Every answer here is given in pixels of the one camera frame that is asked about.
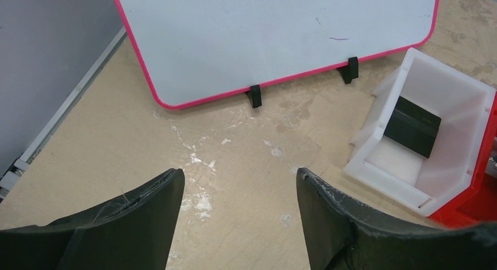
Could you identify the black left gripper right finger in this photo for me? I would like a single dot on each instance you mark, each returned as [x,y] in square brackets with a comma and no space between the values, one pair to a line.
[344,233]

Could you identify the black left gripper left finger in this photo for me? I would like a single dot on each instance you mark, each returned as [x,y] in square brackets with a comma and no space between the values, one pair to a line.
[131,231]

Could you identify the black card in bin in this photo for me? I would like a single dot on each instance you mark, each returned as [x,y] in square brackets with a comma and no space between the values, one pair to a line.
[413,127]

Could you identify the white plastic bin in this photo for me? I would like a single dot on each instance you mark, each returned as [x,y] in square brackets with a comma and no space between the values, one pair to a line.
[423,185]

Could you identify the red plastic bin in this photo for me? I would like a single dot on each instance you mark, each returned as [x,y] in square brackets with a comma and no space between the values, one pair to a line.
[476,204]

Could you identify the black whiteboard stand clip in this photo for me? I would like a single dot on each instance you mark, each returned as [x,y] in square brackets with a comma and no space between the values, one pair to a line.
[254,95]
[350,71]

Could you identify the pink framed whiteboard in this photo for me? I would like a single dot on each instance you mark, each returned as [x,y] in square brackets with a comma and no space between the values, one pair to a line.
[195,51]

